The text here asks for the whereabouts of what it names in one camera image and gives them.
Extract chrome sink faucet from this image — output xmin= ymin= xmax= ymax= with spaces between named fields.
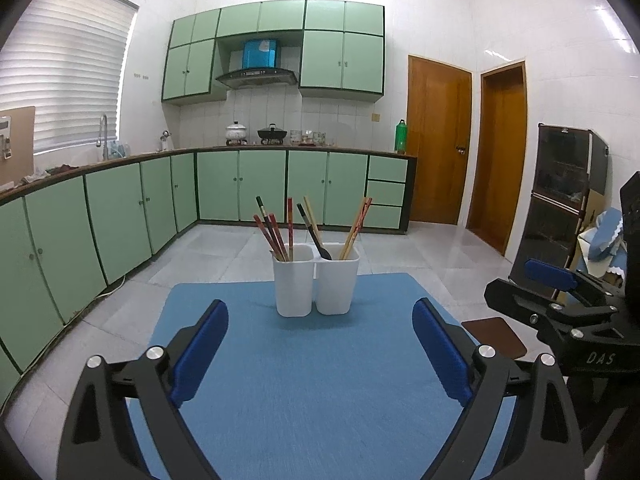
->
xmin=96 ymin=114 xmax=110 ymax=162

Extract black utensil in cup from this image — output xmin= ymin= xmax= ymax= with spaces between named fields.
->
xmin=296 ymin=204 xmax=332 ymax=260

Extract white window blind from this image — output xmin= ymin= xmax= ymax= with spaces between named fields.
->
xmin=1 ymin=0 xmax=138 ymax=154

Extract blue cloth pile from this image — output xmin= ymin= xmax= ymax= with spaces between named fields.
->
xmin=577 ymin=208 xmax=627 ymax=280

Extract red-handled bamboo chopstick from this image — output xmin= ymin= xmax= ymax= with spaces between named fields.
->
xmin=268 ymin=214 xmax=290 ymax=261
xmin=254 ymin=214 xmax=282 ymax=261
xmin=343 ymin=197 xmax=372 ymax=260

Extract white cooking pot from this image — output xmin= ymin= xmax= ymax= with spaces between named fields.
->
xmin=226 ymin=120 xmax=247 ymax=146

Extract green bottle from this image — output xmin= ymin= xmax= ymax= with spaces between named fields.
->
xmin=394 ymin=119 xmax=408 ymax=154

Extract blue table mat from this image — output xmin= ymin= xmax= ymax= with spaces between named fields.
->
xmin=151 ymin=273 xmax=461 ymax=479

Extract range hood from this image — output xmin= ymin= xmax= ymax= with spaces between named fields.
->
xmin=215 ymin=38 xmax=298 ymax=90

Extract black glass cabinet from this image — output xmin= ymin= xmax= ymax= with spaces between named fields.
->
xmin=509 ymin=122 xmax=608 ymax=298

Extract brown wooden door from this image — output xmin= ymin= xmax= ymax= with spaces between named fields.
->
xmin=466 ymin=61 xmax=527 ymax=255
xmin=407 ymin=56 xmax=472 ymax=224

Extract green lower kitchen cabinets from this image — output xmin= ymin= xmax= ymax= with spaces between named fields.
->
xmin=1 ymin=148 xmax=416 ymax=396

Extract white left utensil cup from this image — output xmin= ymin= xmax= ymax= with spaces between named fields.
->
xmin=272 ymin=244 xmax=314 ymax=318

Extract green kitchen cabinets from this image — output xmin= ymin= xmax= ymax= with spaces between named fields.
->
xmin=1 ymin=148 xmax=416 ymax=396
xmin=162 ymin=0 xmax=385 ymax=105

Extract brown cardboard board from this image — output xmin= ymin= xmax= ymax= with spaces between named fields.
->
xmin=0 ymin=106 xmax=36 ymax=188

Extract brown stool seat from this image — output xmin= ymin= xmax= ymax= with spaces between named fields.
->
xmin=462 ymin=318 xmax=527 ymax=359

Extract bamboo chopstick in cup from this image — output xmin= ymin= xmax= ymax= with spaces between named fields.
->
xmin=303 ymin=195 xmax=322 ymax=244

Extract white right utensil cup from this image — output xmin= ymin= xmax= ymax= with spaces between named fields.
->
xmin=316 ymin=243 xmax=360 ymax=315

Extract black wok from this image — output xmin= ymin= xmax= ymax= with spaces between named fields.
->
xmin=257 ymin=122 xmax=288 ymax=145

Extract white utensil cup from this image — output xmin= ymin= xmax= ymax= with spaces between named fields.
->
xmin=316 ymin=243 xmax=360 ymax=315
xmin=272 ymin=244 xmax=314 ymax=318

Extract green upper kitchen cabinets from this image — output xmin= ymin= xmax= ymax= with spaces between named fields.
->
xmin=162 ymin=0 xmax=385 ymax=105

